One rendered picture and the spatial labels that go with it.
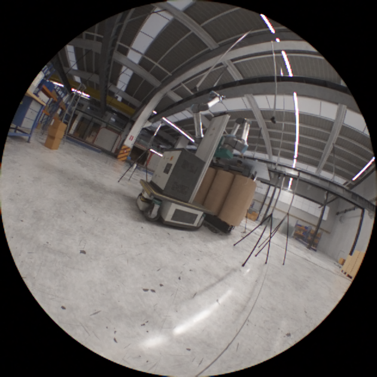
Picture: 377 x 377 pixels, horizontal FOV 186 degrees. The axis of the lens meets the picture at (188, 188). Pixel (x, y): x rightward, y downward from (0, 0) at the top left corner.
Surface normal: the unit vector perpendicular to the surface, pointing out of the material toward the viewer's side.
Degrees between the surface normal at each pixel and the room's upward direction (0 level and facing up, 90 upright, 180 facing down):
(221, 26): 174
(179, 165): 90
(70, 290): 0
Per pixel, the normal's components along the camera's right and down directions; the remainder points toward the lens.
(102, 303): 0.41, -0.91
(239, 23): -0.48, 0.87
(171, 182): 0.52, 0.26
